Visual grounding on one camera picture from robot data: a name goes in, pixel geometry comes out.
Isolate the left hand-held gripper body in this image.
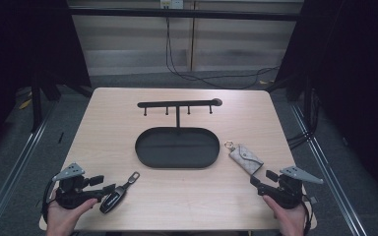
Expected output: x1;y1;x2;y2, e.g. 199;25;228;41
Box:
51;162;105;210

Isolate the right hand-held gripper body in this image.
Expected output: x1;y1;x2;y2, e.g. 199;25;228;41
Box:
257;165;325;210

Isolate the black car key fob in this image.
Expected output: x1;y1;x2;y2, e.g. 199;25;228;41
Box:
98;171;141;214

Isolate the grey key pouch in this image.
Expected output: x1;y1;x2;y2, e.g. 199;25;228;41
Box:
223;141;265;176

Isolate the black key rack with tray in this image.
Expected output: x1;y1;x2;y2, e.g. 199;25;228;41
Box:
134;97;223;170

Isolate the person's left hand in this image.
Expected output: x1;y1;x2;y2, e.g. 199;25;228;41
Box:
45;196;98;236

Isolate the person's right hand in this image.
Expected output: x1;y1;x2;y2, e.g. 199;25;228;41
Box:
262;195;308;236

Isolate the black metal stand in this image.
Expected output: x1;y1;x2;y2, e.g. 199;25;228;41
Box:
30;77;44;133

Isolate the yellow tape strip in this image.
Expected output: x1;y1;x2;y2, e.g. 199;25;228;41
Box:
18;97;33;111

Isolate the dark curtain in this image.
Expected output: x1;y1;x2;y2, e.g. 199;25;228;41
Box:
275;0;378;201
0;0;92;166

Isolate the black horizontal bar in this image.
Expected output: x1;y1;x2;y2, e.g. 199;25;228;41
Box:
68;7;305;23

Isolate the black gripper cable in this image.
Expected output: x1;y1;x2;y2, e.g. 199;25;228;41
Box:
299;195;315;236
41;178;61;224

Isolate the metal floor rail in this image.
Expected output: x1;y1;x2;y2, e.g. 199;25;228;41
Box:
0;100;57;236
289;103;369;236

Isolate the black cable bundle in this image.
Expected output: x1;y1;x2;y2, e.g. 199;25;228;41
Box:
285;88;321;150

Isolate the black wall cable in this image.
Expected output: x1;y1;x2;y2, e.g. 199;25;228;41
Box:
164;17;281;90

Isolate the white wall socket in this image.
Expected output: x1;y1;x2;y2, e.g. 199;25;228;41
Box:
159;0;185;10

